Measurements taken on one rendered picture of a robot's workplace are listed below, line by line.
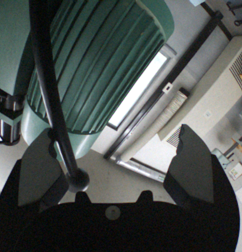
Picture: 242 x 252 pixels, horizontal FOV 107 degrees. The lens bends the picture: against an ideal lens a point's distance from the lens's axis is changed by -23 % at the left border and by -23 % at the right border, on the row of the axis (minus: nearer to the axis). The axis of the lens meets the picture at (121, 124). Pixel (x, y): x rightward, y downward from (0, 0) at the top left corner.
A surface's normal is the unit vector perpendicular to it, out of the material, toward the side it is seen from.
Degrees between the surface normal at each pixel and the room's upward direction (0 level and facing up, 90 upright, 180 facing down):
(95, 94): 90
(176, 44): 90
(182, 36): 90
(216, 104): 90
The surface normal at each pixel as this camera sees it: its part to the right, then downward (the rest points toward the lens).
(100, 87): 0.39, 0.66
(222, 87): 0.00, 0.50
